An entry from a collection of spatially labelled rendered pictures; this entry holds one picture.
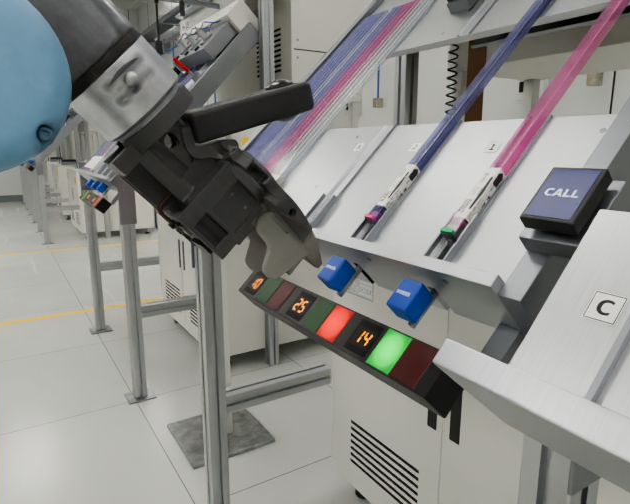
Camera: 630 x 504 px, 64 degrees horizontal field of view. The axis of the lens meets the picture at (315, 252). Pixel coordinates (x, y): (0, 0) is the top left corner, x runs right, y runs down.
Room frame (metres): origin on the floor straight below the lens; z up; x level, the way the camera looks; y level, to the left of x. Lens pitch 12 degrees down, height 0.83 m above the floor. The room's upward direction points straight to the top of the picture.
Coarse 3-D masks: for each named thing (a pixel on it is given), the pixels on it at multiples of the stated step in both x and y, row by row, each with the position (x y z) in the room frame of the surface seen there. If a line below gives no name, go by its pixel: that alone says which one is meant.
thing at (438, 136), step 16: (544, 0) 0.66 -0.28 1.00; (528, 16) 0.65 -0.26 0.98; (512, 32) 0.65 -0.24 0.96; (512, 48) 0.63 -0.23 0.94; (496, 64) 0.62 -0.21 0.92; (480, 80) 0.61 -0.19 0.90; (464, 96) 0.60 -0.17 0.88; (448, 112) 0.60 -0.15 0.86; (464, 112) 0.59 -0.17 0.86; (448, 128) 0.58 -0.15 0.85; (432, 144) 0.57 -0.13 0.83; (416, 160) 0.56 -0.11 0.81; (384, 208) 0.53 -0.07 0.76
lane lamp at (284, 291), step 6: (288, 282) 0.57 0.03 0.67; (282, 288) 0.57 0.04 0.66; (288, 288) 0.56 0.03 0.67; (294, 288) 0.55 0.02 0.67; (276, 294) 0.57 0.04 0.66; (282, 294) 0.56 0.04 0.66; (288, 294) 0.55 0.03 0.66; (270, 300) 0.56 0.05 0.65; (276, 300) 0.56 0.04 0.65; (282, 300) 0.55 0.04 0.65; (270, 306) 0.55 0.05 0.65; (276, 306) 0.55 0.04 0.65
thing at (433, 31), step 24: (384, 0) 1.14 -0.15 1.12; (408, 0) 1.03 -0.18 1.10; (480, 0) 0.81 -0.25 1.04; (504, 0) 0.76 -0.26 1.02; (528, 0) 0.71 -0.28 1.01; (552, 0) 0.66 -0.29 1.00; (576, 0) 0.63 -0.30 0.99; (600, 0) 0.60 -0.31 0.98; (432, 24) 0.86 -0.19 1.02; (456, 24) 0.80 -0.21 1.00; (480, 24) 0.75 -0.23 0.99; (504, 24) 0.70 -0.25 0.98; (552, 24) 0.71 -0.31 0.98; (576, 24) 0.68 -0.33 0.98; (408, 48) 0.85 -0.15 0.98; (432, 48) 0.82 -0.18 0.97
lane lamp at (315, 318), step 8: (320, 304) 0.50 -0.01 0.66; (328, 304) 0.49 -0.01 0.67; (336, 304) 0.49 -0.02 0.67; (312, 312) 0.50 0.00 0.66; (320, 312) 0.49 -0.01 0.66; (328, 312) 0.48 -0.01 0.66; (304, 320) 0.50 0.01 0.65; (312, 320) 0.49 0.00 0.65; (320, 320) 0.48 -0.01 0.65; (312, 328) 0.48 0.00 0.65
